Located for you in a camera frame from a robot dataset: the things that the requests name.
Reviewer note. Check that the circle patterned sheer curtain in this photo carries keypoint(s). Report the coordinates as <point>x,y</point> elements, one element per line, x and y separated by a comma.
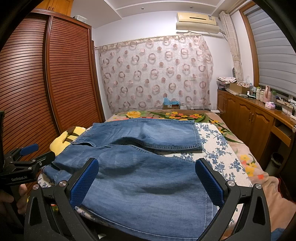
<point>139,74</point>

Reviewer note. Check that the wooden sideboard cabinet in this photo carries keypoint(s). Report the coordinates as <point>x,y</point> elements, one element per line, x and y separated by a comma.
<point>264,131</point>

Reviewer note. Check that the yellow plush toy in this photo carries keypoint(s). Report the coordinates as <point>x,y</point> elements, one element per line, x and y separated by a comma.
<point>65,139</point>

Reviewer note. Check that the brown louvered wardrobe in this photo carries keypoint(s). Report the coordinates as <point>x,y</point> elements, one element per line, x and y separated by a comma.
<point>48,80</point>

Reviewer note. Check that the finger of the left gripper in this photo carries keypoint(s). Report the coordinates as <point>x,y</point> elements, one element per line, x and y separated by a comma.
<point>25,150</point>
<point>37,163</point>

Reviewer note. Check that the floral pink blanket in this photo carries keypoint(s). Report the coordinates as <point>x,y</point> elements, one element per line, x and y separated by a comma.
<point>281,210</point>

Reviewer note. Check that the blue denim pants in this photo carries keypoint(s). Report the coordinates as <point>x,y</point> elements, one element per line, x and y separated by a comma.
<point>137,190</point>

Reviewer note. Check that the cream wall air conditioner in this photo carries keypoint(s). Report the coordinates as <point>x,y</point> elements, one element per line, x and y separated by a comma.
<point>197,22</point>

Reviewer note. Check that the grey window blind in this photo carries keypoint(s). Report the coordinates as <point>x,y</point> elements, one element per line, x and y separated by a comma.
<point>276,57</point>

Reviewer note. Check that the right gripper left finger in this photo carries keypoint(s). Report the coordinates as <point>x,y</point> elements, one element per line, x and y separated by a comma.
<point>51,213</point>

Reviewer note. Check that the beige side curtain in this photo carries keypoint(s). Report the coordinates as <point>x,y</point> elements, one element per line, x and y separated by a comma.
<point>233,44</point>

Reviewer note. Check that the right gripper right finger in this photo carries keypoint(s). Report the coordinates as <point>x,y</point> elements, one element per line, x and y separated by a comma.
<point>253,222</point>

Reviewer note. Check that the cardboard box blue items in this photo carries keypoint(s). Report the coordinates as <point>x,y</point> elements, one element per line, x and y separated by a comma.
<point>171,104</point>

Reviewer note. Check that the blue floral white bedspread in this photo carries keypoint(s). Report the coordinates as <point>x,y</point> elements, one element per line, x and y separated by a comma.
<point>216,151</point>

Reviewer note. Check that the person left hand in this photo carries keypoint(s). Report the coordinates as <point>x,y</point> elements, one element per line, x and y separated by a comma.
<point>21,199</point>

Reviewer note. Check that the cardboard box on cabinet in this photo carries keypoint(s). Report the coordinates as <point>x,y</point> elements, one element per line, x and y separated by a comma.
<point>238,88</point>

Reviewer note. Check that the pink bottle on cabinet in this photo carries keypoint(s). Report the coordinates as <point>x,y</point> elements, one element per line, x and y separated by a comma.
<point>267,94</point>

